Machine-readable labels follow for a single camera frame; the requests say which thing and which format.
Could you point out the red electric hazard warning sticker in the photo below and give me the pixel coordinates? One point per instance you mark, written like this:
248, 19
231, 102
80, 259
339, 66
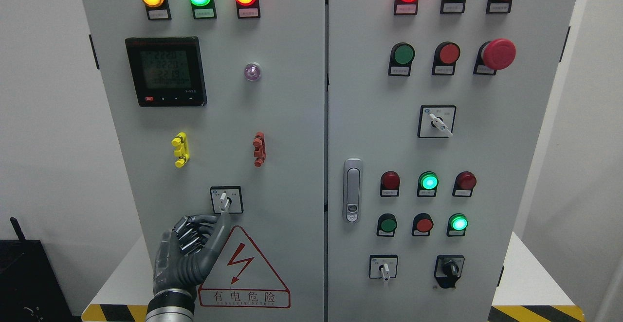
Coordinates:
243, 278

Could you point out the green lit push button lower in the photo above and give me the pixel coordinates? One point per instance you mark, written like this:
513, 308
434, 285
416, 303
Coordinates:
457, 225

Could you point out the silver black robot forearm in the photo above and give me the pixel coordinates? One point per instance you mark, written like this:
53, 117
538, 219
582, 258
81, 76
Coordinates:
171, 305

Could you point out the silver cabinet door handle lock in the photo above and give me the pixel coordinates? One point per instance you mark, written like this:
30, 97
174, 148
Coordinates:
351, 189

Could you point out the right grey cabinet door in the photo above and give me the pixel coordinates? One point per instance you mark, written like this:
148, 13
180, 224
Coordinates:
375, 117

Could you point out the yellow indicator light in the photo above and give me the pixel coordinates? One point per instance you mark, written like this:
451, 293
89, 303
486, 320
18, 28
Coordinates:
157, 9

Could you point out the left grey cabinet door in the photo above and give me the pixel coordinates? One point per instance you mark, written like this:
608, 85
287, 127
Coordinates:
283, 200

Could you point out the black digital power meter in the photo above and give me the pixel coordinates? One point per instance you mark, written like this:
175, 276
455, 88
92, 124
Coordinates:
167, 71

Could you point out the green push button lower row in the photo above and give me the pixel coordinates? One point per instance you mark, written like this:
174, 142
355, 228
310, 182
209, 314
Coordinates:
386, 225

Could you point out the grey cabinet door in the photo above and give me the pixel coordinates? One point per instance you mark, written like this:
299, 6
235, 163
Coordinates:
375, 117
283, 200

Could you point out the dark red indicator light right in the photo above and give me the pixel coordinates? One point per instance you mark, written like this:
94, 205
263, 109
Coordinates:
464, 184

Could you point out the red push button lower row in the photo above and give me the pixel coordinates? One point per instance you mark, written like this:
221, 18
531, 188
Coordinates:
422, 224

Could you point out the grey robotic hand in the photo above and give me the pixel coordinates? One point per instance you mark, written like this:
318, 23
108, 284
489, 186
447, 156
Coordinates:
189, 250

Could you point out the red push button second row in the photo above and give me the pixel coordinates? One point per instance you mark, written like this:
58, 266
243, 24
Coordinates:
445, 57

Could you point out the yellow plastic terminal clip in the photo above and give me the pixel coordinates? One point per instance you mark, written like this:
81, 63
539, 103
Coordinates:
179, 142

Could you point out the red plastic terminal clip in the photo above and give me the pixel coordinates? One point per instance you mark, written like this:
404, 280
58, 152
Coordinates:
259, 149

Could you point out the red emergency stop mushroom button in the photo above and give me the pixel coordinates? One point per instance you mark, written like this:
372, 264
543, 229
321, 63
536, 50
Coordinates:
494, 55

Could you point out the white rotary selector switch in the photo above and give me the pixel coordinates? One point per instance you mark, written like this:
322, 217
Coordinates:
233, 196
436, 121
383, 267

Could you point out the dark red indicator light left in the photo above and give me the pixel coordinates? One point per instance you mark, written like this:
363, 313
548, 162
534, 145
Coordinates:
389, 184

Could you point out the black rotary knob switch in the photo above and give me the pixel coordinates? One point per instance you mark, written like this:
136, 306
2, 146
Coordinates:
448, 270

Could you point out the white rotary selector switch bottom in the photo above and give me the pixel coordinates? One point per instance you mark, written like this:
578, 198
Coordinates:
383, 267

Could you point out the green push button second row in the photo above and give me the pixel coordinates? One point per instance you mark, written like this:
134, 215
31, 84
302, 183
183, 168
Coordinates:
401, 57

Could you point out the green indicator light top left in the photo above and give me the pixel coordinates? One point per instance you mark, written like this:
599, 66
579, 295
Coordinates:
203, 9

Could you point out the clear small light bulb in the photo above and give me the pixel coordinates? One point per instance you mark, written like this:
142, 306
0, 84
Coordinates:
252, 71

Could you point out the green lit indicator light middle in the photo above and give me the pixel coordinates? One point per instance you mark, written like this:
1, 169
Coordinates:
427, 184

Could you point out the black box with antenna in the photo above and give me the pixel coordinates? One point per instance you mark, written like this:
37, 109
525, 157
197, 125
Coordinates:
29, 290

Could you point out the dark red indicator light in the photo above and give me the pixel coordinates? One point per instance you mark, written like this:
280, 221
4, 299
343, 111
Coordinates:
389, 184
464, 184

